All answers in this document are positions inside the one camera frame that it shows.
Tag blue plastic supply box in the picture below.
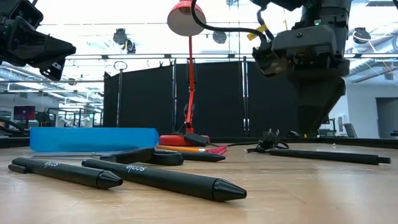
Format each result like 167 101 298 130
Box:
29 126 160 153

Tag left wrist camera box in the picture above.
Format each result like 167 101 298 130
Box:
8 0 44 29

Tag black ceiling fixture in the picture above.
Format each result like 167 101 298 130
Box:
113 27 137 54
353 27 372 45
212 30 228 45

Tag black ring-topped stand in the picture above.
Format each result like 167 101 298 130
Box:
113 60 129 128

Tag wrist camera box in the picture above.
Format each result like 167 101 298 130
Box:
8 0 44 29
252 40 290 78

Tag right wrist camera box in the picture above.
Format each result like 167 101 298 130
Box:
252 40 290 78

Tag black lamp power cord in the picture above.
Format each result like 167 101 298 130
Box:
185 128 290 154

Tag dark monitor with red screen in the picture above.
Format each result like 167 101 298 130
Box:
13 105 36 121

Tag orange pencil with eraser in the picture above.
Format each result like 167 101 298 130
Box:
156 144 208 154

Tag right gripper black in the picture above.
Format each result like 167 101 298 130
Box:
272 24 351 136

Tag black partition screen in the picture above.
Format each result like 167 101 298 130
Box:
103 60 315 138

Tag grey door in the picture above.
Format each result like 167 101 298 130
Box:
375 96 398 139

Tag black-handled scissors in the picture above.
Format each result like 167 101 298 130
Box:
30 146 185 167

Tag red desk lamp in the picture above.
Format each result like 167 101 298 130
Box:
158 0 211 147

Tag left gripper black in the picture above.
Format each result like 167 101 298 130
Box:
0 16 77 82

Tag pink highlighter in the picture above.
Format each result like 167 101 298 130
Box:
203 145 229 156

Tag black scale pen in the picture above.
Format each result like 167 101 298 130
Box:
81 158 248 202
7 157 124 190
180 151 226 163
269 148 392 166

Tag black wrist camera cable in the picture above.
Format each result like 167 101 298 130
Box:
190 0 270 43

